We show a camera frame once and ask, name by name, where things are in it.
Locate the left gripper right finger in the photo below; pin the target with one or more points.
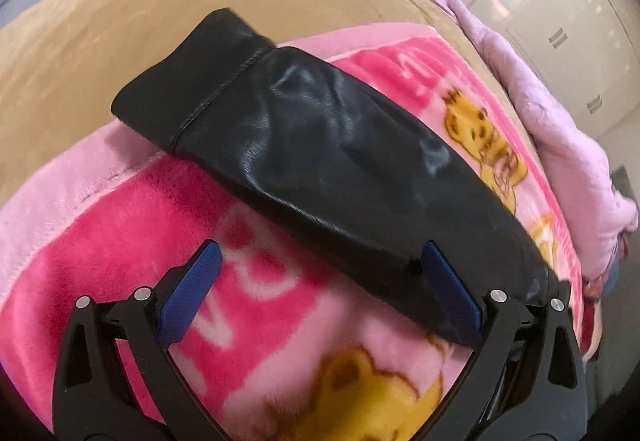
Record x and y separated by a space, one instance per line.
524 379

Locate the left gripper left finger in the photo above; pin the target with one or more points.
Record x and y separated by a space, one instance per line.
115 378

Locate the black leather jacket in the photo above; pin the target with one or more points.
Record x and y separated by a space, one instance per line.
358 179

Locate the blue floral pillow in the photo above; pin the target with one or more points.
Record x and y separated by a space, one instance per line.
600 287

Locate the pink cartoon fleece blanket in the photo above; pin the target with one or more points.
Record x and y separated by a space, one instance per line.
284 347

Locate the light pink quilt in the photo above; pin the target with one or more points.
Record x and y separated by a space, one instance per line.
576 166

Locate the tan bed sheet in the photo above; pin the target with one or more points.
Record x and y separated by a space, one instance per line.
63 62

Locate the white wardrobe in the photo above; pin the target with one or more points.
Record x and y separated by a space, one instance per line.
560 15

